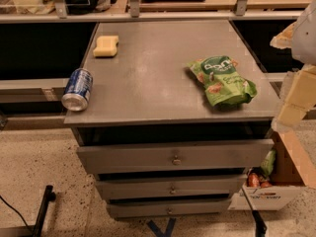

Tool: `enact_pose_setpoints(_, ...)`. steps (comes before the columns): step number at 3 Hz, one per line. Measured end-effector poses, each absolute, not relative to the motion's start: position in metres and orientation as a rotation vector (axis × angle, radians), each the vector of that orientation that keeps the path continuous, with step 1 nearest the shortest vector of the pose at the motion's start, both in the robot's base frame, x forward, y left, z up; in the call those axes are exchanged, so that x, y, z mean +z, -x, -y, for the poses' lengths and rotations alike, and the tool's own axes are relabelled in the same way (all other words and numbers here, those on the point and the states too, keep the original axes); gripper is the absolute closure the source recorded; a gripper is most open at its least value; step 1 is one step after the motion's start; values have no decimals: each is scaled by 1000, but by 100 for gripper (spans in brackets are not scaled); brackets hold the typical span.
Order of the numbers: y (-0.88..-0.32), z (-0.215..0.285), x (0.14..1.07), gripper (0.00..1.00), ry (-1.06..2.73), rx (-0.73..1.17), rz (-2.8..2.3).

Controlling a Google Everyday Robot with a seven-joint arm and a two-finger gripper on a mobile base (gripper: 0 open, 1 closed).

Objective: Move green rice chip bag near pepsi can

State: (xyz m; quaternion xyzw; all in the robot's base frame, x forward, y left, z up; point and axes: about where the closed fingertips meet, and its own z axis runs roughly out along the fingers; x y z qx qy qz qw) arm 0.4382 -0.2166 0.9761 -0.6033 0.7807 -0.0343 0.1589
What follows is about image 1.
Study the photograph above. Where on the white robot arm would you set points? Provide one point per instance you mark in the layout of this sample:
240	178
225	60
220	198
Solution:
303	49

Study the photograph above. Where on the black stand leg right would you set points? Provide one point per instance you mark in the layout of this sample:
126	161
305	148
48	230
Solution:
260	225

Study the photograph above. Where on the bottom grey drawer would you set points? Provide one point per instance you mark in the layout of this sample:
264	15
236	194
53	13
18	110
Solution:
168	208

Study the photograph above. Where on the green snack bag in box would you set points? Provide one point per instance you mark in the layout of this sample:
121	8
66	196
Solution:
267	165

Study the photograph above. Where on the grey drawer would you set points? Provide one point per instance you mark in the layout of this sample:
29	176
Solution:
168	208
170	187
135	158

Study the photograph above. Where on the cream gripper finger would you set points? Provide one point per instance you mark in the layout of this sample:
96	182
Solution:
300	98
284	39

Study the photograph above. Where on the top grey drawer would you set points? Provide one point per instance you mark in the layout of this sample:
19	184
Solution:
135	158

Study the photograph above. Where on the black stand leg left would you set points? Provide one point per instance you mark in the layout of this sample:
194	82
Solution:
48	197

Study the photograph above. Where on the middle grey drawer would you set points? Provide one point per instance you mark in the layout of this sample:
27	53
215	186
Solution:
170	187

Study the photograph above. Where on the cardboard box with snacks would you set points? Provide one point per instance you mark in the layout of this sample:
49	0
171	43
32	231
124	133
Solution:
293	171

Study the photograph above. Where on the grey drawer cabinet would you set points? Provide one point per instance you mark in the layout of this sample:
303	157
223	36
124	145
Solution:
146	94

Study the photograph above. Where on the green rice chip bag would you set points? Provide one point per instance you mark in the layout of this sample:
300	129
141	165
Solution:
223	85

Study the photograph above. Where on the orange snack packets in box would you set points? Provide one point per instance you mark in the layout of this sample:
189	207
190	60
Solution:
256	181

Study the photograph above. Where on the blue pepsi can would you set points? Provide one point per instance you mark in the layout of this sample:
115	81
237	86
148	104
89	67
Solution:
78	90

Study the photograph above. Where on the black stand leg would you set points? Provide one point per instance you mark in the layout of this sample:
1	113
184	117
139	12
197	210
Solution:
48	197
260	225

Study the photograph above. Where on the yellow sponge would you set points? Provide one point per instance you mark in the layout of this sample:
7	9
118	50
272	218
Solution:
106	46

